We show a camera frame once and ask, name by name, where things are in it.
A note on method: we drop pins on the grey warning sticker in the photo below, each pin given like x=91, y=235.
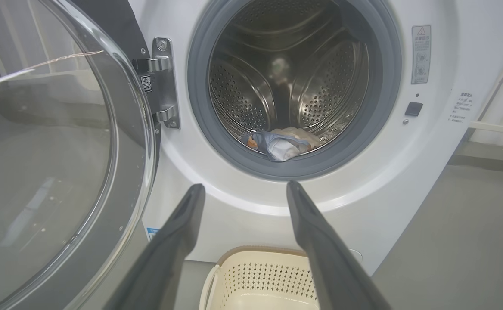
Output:
x=420, y=54

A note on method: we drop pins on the grey rubber door gasket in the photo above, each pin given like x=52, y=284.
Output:
x=200, y=107

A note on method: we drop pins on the black square door latch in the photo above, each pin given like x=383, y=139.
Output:
x=414, y=109

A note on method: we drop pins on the metal door hinge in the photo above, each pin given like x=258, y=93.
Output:
x=167, y=86

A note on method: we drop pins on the cream perforated laundry basket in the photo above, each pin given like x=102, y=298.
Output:
x=268, y=280

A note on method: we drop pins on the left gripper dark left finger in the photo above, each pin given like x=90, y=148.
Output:
x=165, y=249

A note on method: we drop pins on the perforated steel washer drum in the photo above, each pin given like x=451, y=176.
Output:
x=243, y=94

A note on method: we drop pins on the blue garment with small prints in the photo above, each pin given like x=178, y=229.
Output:
x=260, y=140

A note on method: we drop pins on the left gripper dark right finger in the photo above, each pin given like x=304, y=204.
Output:
x=329, y=267

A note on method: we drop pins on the blue energy label sticker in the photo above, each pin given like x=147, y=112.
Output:
x=152, y=234

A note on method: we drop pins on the white front-load washing machine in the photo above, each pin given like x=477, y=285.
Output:
x=363, y=193

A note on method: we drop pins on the small QR code sticker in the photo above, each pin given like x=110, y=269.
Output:
x=147, y=84

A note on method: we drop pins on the round black glass washer door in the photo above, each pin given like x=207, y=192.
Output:
x=40, y=172

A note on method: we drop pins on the white metal railing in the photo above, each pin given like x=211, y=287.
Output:
x=492, y=128

